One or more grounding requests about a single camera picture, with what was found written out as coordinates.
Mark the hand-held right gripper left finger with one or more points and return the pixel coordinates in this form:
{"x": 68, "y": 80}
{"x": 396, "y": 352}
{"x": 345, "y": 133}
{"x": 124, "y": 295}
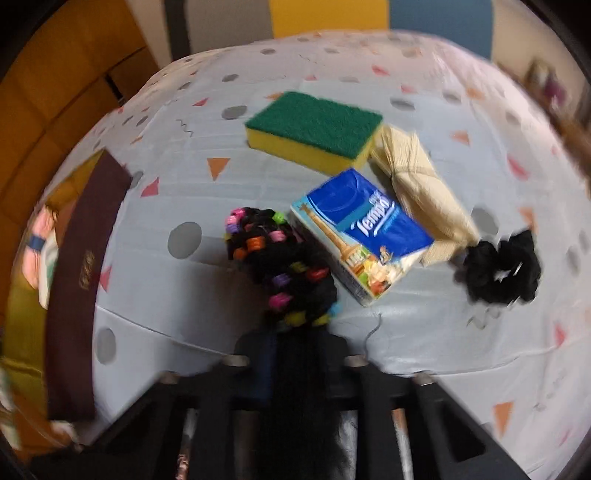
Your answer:
{"x": 265, "y": 369}

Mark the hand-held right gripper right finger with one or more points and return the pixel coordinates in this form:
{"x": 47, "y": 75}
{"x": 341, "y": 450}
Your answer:
{"x": 337, "y": 369}

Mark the blue tissue packet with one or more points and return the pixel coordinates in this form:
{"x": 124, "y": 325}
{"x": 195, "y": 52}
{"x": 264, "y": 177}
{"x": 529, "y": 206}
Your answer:
{"x": 360, "y": 221}

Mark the black scrunchie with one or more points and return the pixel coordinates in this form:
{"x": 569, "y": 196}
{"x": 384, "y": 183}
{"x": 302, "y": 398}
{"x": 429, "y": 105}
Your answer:
{"x": 480, "y": 277}

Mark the beige gauze cloth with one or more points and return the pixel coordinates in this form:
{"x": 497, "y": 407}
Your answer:
{"x": 425, "y": 184}

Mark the gold tin box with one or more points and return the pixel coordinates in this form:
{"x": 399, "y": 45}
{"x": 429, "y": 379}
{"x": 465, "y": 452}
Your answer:
{"x": 78, "y": 258}

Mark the green and yellow sponge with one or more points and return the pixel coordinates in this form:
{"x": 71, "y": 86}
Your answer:
{"x": 314, "y": 120}

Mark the pink towel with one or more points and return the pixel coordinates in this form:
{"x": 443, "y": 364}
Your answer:
{"x": 44, "y": 226}

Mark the wooden wardrobe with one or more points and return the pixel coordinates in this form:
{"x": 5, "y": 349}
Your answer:
{"x": 69, "y": 92}

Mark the grey yellow blue headboard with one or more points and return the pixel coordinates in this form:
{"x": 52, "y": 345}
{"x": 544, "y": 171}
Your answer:
{"x": 323, "y": 16}

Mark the purple box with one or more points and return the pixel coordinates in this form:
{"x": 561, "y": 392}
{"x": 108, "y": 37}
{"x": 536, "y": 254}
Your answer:
{"x": 554, "y": 90}

